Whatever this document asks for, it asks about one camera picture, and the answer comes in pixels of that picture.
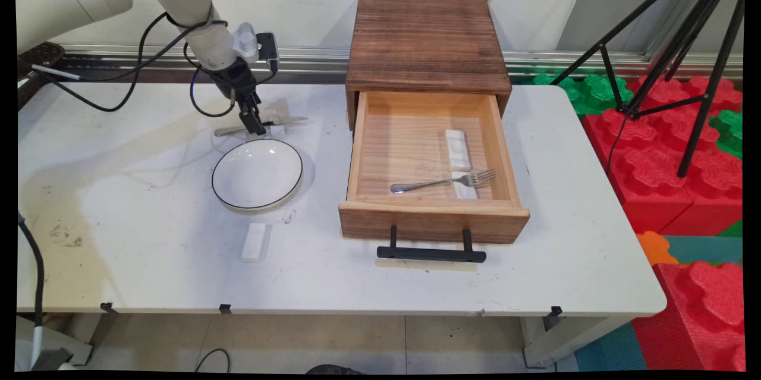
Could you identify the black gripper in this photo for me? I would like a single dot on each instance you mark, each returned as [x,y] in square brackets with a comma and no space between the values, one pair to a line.
[235,77]

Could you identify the silver table knife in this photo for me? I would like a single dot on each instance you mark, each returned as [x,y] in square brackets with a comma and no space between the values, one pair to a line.
[291,121]

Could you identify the white ceramic cutlery rest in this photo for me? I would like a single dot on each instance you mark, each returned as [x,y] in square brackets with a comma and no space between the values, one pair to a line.
[457,148]
[465,191]
[253,241]
[278,113]

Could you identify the white plate black rim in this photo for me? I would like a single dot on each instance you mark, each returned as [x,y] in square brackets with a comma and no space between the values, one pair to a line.
[257,175]

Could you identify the light wooden drawer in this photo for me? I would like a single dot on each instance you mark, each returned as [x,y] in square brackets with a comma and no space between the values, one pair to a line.
[410,148]

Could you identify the dark wooden drawer cabinet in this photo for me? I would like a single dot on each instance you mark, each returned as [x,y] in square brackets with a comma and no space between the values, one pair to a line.
[425,41]

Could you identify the silver fork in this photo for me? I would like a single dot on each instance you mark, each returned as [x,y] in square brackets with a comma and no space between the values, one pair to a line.
[428,184]

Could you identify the white table leg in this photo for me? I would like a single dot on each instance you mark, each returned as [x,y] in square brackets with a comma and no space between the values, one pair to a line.
[71,338]
[565,341]

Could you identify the green foam block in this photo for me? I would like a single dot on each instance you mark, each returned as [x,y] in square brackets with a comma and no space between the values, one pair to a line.
[588,94]
[730,130]

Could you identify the large red foam block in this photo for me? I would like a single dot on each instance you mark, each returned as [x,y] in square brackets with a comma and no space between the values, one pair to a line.
[654,160]

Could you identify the orange foam piece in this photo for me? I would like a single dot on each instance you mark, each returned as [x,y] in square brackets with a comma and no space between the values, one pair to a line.
[654,248]

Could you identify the black tripod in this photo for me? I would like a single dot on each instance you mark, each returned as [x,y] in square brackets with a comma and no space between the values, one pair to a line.
[695,17]

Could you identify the teal foam mat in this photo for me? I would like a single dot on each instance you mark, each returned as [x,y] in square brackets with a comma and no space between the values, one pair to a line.
[704,249]

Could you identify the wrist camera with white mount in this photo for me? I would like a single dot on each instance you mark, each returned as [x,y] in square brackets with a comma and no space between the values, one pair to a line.
[266,47]

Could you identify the aluminium wall rail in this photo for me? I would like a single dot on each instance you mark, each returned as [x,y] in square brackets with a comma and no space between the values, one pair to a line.
[386,62]

